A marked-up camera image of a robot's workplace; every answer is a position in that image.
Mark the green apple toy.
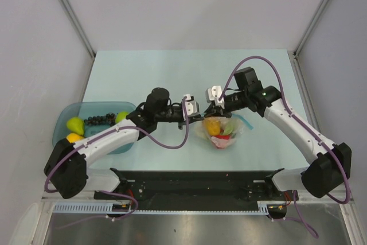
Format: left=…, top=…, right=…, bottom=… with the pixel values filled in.
left=115, top=111, right=129, bottom=124

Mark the white cable duct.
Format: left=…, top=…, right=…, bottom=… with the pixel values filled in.
left=53, top=202, right=269, bottom=215

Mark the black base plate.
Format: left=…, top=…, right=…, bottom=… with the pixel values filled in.
left=93, top=170, right=292, bottom=212

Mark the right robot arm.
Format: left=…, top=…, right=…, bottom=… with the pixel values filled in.
left=204, top=67, right=352, bottom=200

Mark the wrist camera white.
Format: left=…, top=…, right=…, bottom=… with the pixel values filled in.
left=205, top=85, right=225, bottom=108
left=182, top=94, right=200, bottom=117

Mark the teal plastic tray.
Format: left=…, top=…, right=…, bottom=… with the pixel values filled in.
left=52, top=102, right=136, bottom=155

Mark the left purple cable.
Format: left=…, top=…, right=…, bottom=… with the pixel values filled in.
left=44, top=97, right=190, bottom=230

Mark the clear zip top bag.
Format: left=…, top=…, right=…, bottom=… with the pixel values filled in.
left=194, top=113, right=253, bottom=149

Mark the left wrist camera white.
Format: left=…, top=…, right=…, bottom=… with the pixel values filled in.
left=182, top=94, right=200, bottom=117

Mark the aluminium frame rail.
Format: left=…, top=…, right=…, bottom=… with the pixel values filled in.
left=42, top=190, right=95, bottom=201

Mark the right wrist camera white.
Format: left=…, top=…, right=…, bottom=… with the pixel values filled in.
left=205, top=85, right=225, bottom=108

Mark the orange fruit toy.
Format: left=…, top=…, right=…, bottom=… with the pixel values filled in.
left=204, top=117, right=221, bottom=136

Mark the red apple toy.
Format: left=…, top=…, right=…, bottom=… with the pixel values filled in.
left=211, top=135, right=231, bottom=149

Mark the black grape bunch toy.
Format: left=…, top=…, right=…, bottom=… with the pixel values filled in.
left=84, top=113, right=116, bottom=126

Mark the green lettuce toy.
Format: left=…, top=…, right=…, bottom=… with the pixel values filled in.
left=221, top=120, right=241, bottom=136

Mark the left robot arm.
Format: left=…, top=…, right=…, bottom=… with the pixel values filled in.
left=44, top=88, right=202, bottom=199

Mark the yellow lemon toy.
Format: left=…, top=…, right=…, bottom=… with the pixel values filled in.
left=66, top=133, right=84, bottom=143
left=67, top=116, right=84, bottom=136

